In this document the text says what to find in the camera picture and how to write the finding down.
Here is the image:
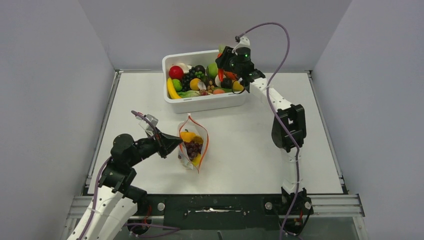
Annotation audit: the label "yellow toy fruit slice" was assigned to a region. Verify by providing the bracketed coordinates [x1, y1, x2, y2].
[232, 80, 244, 92]

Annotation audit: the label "black toy grapes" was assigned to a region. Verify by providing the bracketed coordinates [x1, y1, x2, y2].
[181, 65, 206, 92]

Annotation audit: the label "white toy mushroom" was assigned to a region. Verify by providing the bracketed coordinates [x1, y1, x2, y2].
[197, 81, 207, 92]

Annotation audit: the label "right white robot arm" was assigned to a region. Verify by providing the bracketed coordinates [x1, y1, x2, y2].
[215, 46, 307, 215]

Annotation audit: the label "green toy cabbage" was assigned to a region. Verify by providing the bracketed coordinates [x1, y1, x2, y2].
[206, 62, 219, 79]

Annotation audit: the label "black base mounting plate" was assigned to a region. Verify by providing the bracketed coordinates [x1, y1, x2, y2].
[115, 184, 316, 238]

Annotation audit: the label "clear orange-zip bag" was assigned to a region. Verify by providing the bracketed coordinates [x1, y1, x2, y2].
[177, 113, 210, 173]

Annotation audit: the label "single yellow toy banana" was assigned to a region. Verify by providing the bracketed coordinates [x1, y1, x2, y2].
[166, 77, 181, 100]

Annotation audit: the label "white toy garlic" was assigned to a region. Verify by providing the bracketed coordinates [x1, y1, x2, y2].
[176, 62, 190, 73]

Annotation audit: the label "red toy apple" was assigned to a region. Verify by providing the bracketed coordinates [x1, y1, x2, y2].
[168, 65, 184, 80]

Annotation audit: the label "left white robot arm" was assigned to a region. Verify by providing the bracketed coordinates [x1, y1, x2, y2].
[68, 131, 183, 240]

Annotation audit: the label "green toy leaf vegetable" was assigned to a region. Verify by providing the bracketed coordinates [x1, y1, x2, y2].
[177, 90, 201, 99]

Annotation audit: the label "aluminium table frame rail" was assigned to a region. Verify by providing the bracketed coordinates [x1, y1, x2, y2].
[59, 69, 123, 240]

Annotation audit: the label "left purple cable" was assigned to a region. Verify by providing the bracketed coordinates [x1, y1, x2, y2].
[77, 110, 160, 240]

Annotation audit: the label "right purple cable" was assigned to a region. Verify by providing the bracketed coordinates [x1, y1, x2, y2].
[235, 22, 302, 240]

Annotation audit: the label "dark purple toy grapes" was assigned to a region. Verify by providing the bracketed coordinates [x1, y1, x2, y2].
[184, 141, 203, 161]

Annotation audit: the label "yellow toy bell pepper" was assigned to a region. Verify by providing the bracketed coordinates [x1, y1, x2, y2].
[179, 130, 197, 143]

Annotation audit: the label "yellow toy lemon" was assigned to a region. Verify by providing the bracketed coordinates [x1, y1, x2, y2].
[189, 78, 201, 91]

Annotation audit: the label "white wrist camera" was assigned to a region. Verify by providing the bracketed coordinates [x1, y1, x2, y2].
[136, 112, 159, 137]
[231, 35, 251, 54]

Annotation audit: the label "toy carrot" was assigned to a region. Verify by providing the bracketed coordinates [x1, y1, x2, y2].
[217, 44, 226, 82]

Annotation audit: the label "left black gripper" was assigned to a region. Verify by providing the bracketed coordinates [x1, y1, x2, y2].
[128, 126, 183, 167]

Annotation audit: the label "dark toy eggplant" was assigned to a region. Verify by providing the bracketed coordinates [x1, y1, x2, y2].
[220, 77, 233, 89]

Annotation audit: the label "toy peach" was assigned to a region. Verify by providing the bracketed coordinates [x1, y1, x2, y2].
[212, 88, 225, 95]

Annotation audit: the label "yellow toy banana bunch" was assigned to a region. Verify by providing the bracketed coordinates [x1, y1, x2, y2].
[190, 135, 204, 166]

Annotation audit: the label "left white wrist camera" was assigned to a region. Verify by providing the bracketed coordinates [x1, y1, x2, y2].
[136, 112, 159, 137]

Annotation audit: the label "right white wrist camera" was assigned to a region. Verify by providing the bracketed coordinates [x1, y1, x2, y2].
[231, 35, 251, 54]

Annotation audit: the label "purple cable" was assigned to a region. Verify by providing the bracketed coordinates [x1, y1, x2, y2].
[235, 22, 302, 240]
[77, 110, 160, 240]

